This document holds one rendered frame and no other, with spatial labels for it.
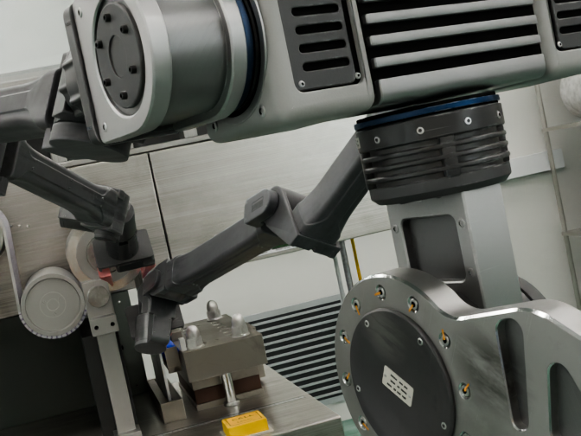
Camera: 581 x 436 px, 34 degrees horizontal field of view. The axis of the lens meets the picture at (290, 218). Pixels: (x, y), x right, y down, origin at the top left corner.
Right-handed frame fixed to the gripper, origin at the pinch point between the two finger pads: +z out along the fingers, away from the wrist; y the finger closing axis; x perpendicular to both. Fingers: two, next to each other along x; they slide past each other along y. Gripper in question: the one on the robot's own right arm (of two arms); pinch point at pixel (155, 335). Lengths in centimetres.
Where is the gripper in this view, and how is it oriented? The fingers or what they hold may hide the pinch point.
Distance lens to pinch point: 194.3
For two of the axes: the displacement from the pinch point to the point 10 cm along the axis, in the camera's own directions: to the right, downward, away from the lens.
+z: -1.0, 4.9, 8.7
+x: -3.0, -8.5, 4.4
